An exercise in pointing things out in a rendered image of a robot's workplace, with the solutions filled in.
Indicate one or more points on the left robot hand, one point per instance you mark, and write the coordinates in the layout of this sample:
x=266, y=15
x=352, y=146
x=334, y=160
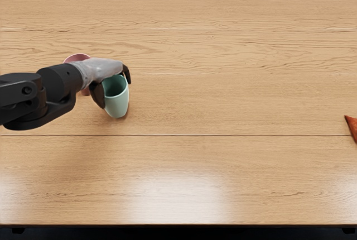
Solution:
x=100, y=67

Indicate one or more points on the mint green cup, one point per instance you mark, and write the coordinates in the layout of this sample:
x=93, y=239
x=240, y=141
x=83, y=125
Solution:
x=117, y=100

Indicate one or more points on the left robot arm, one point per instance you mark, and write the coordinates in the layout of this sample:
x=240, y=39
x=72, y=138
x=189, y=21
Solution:
x=53, y=83

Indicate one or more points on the pink cup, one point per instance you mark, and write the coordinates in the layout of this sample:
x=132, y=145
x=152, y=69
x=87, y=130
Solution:
x=78, y=57

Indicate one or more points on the orange-red object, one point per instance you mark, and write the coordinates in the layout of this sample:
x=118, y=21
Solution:
x=352, y=127

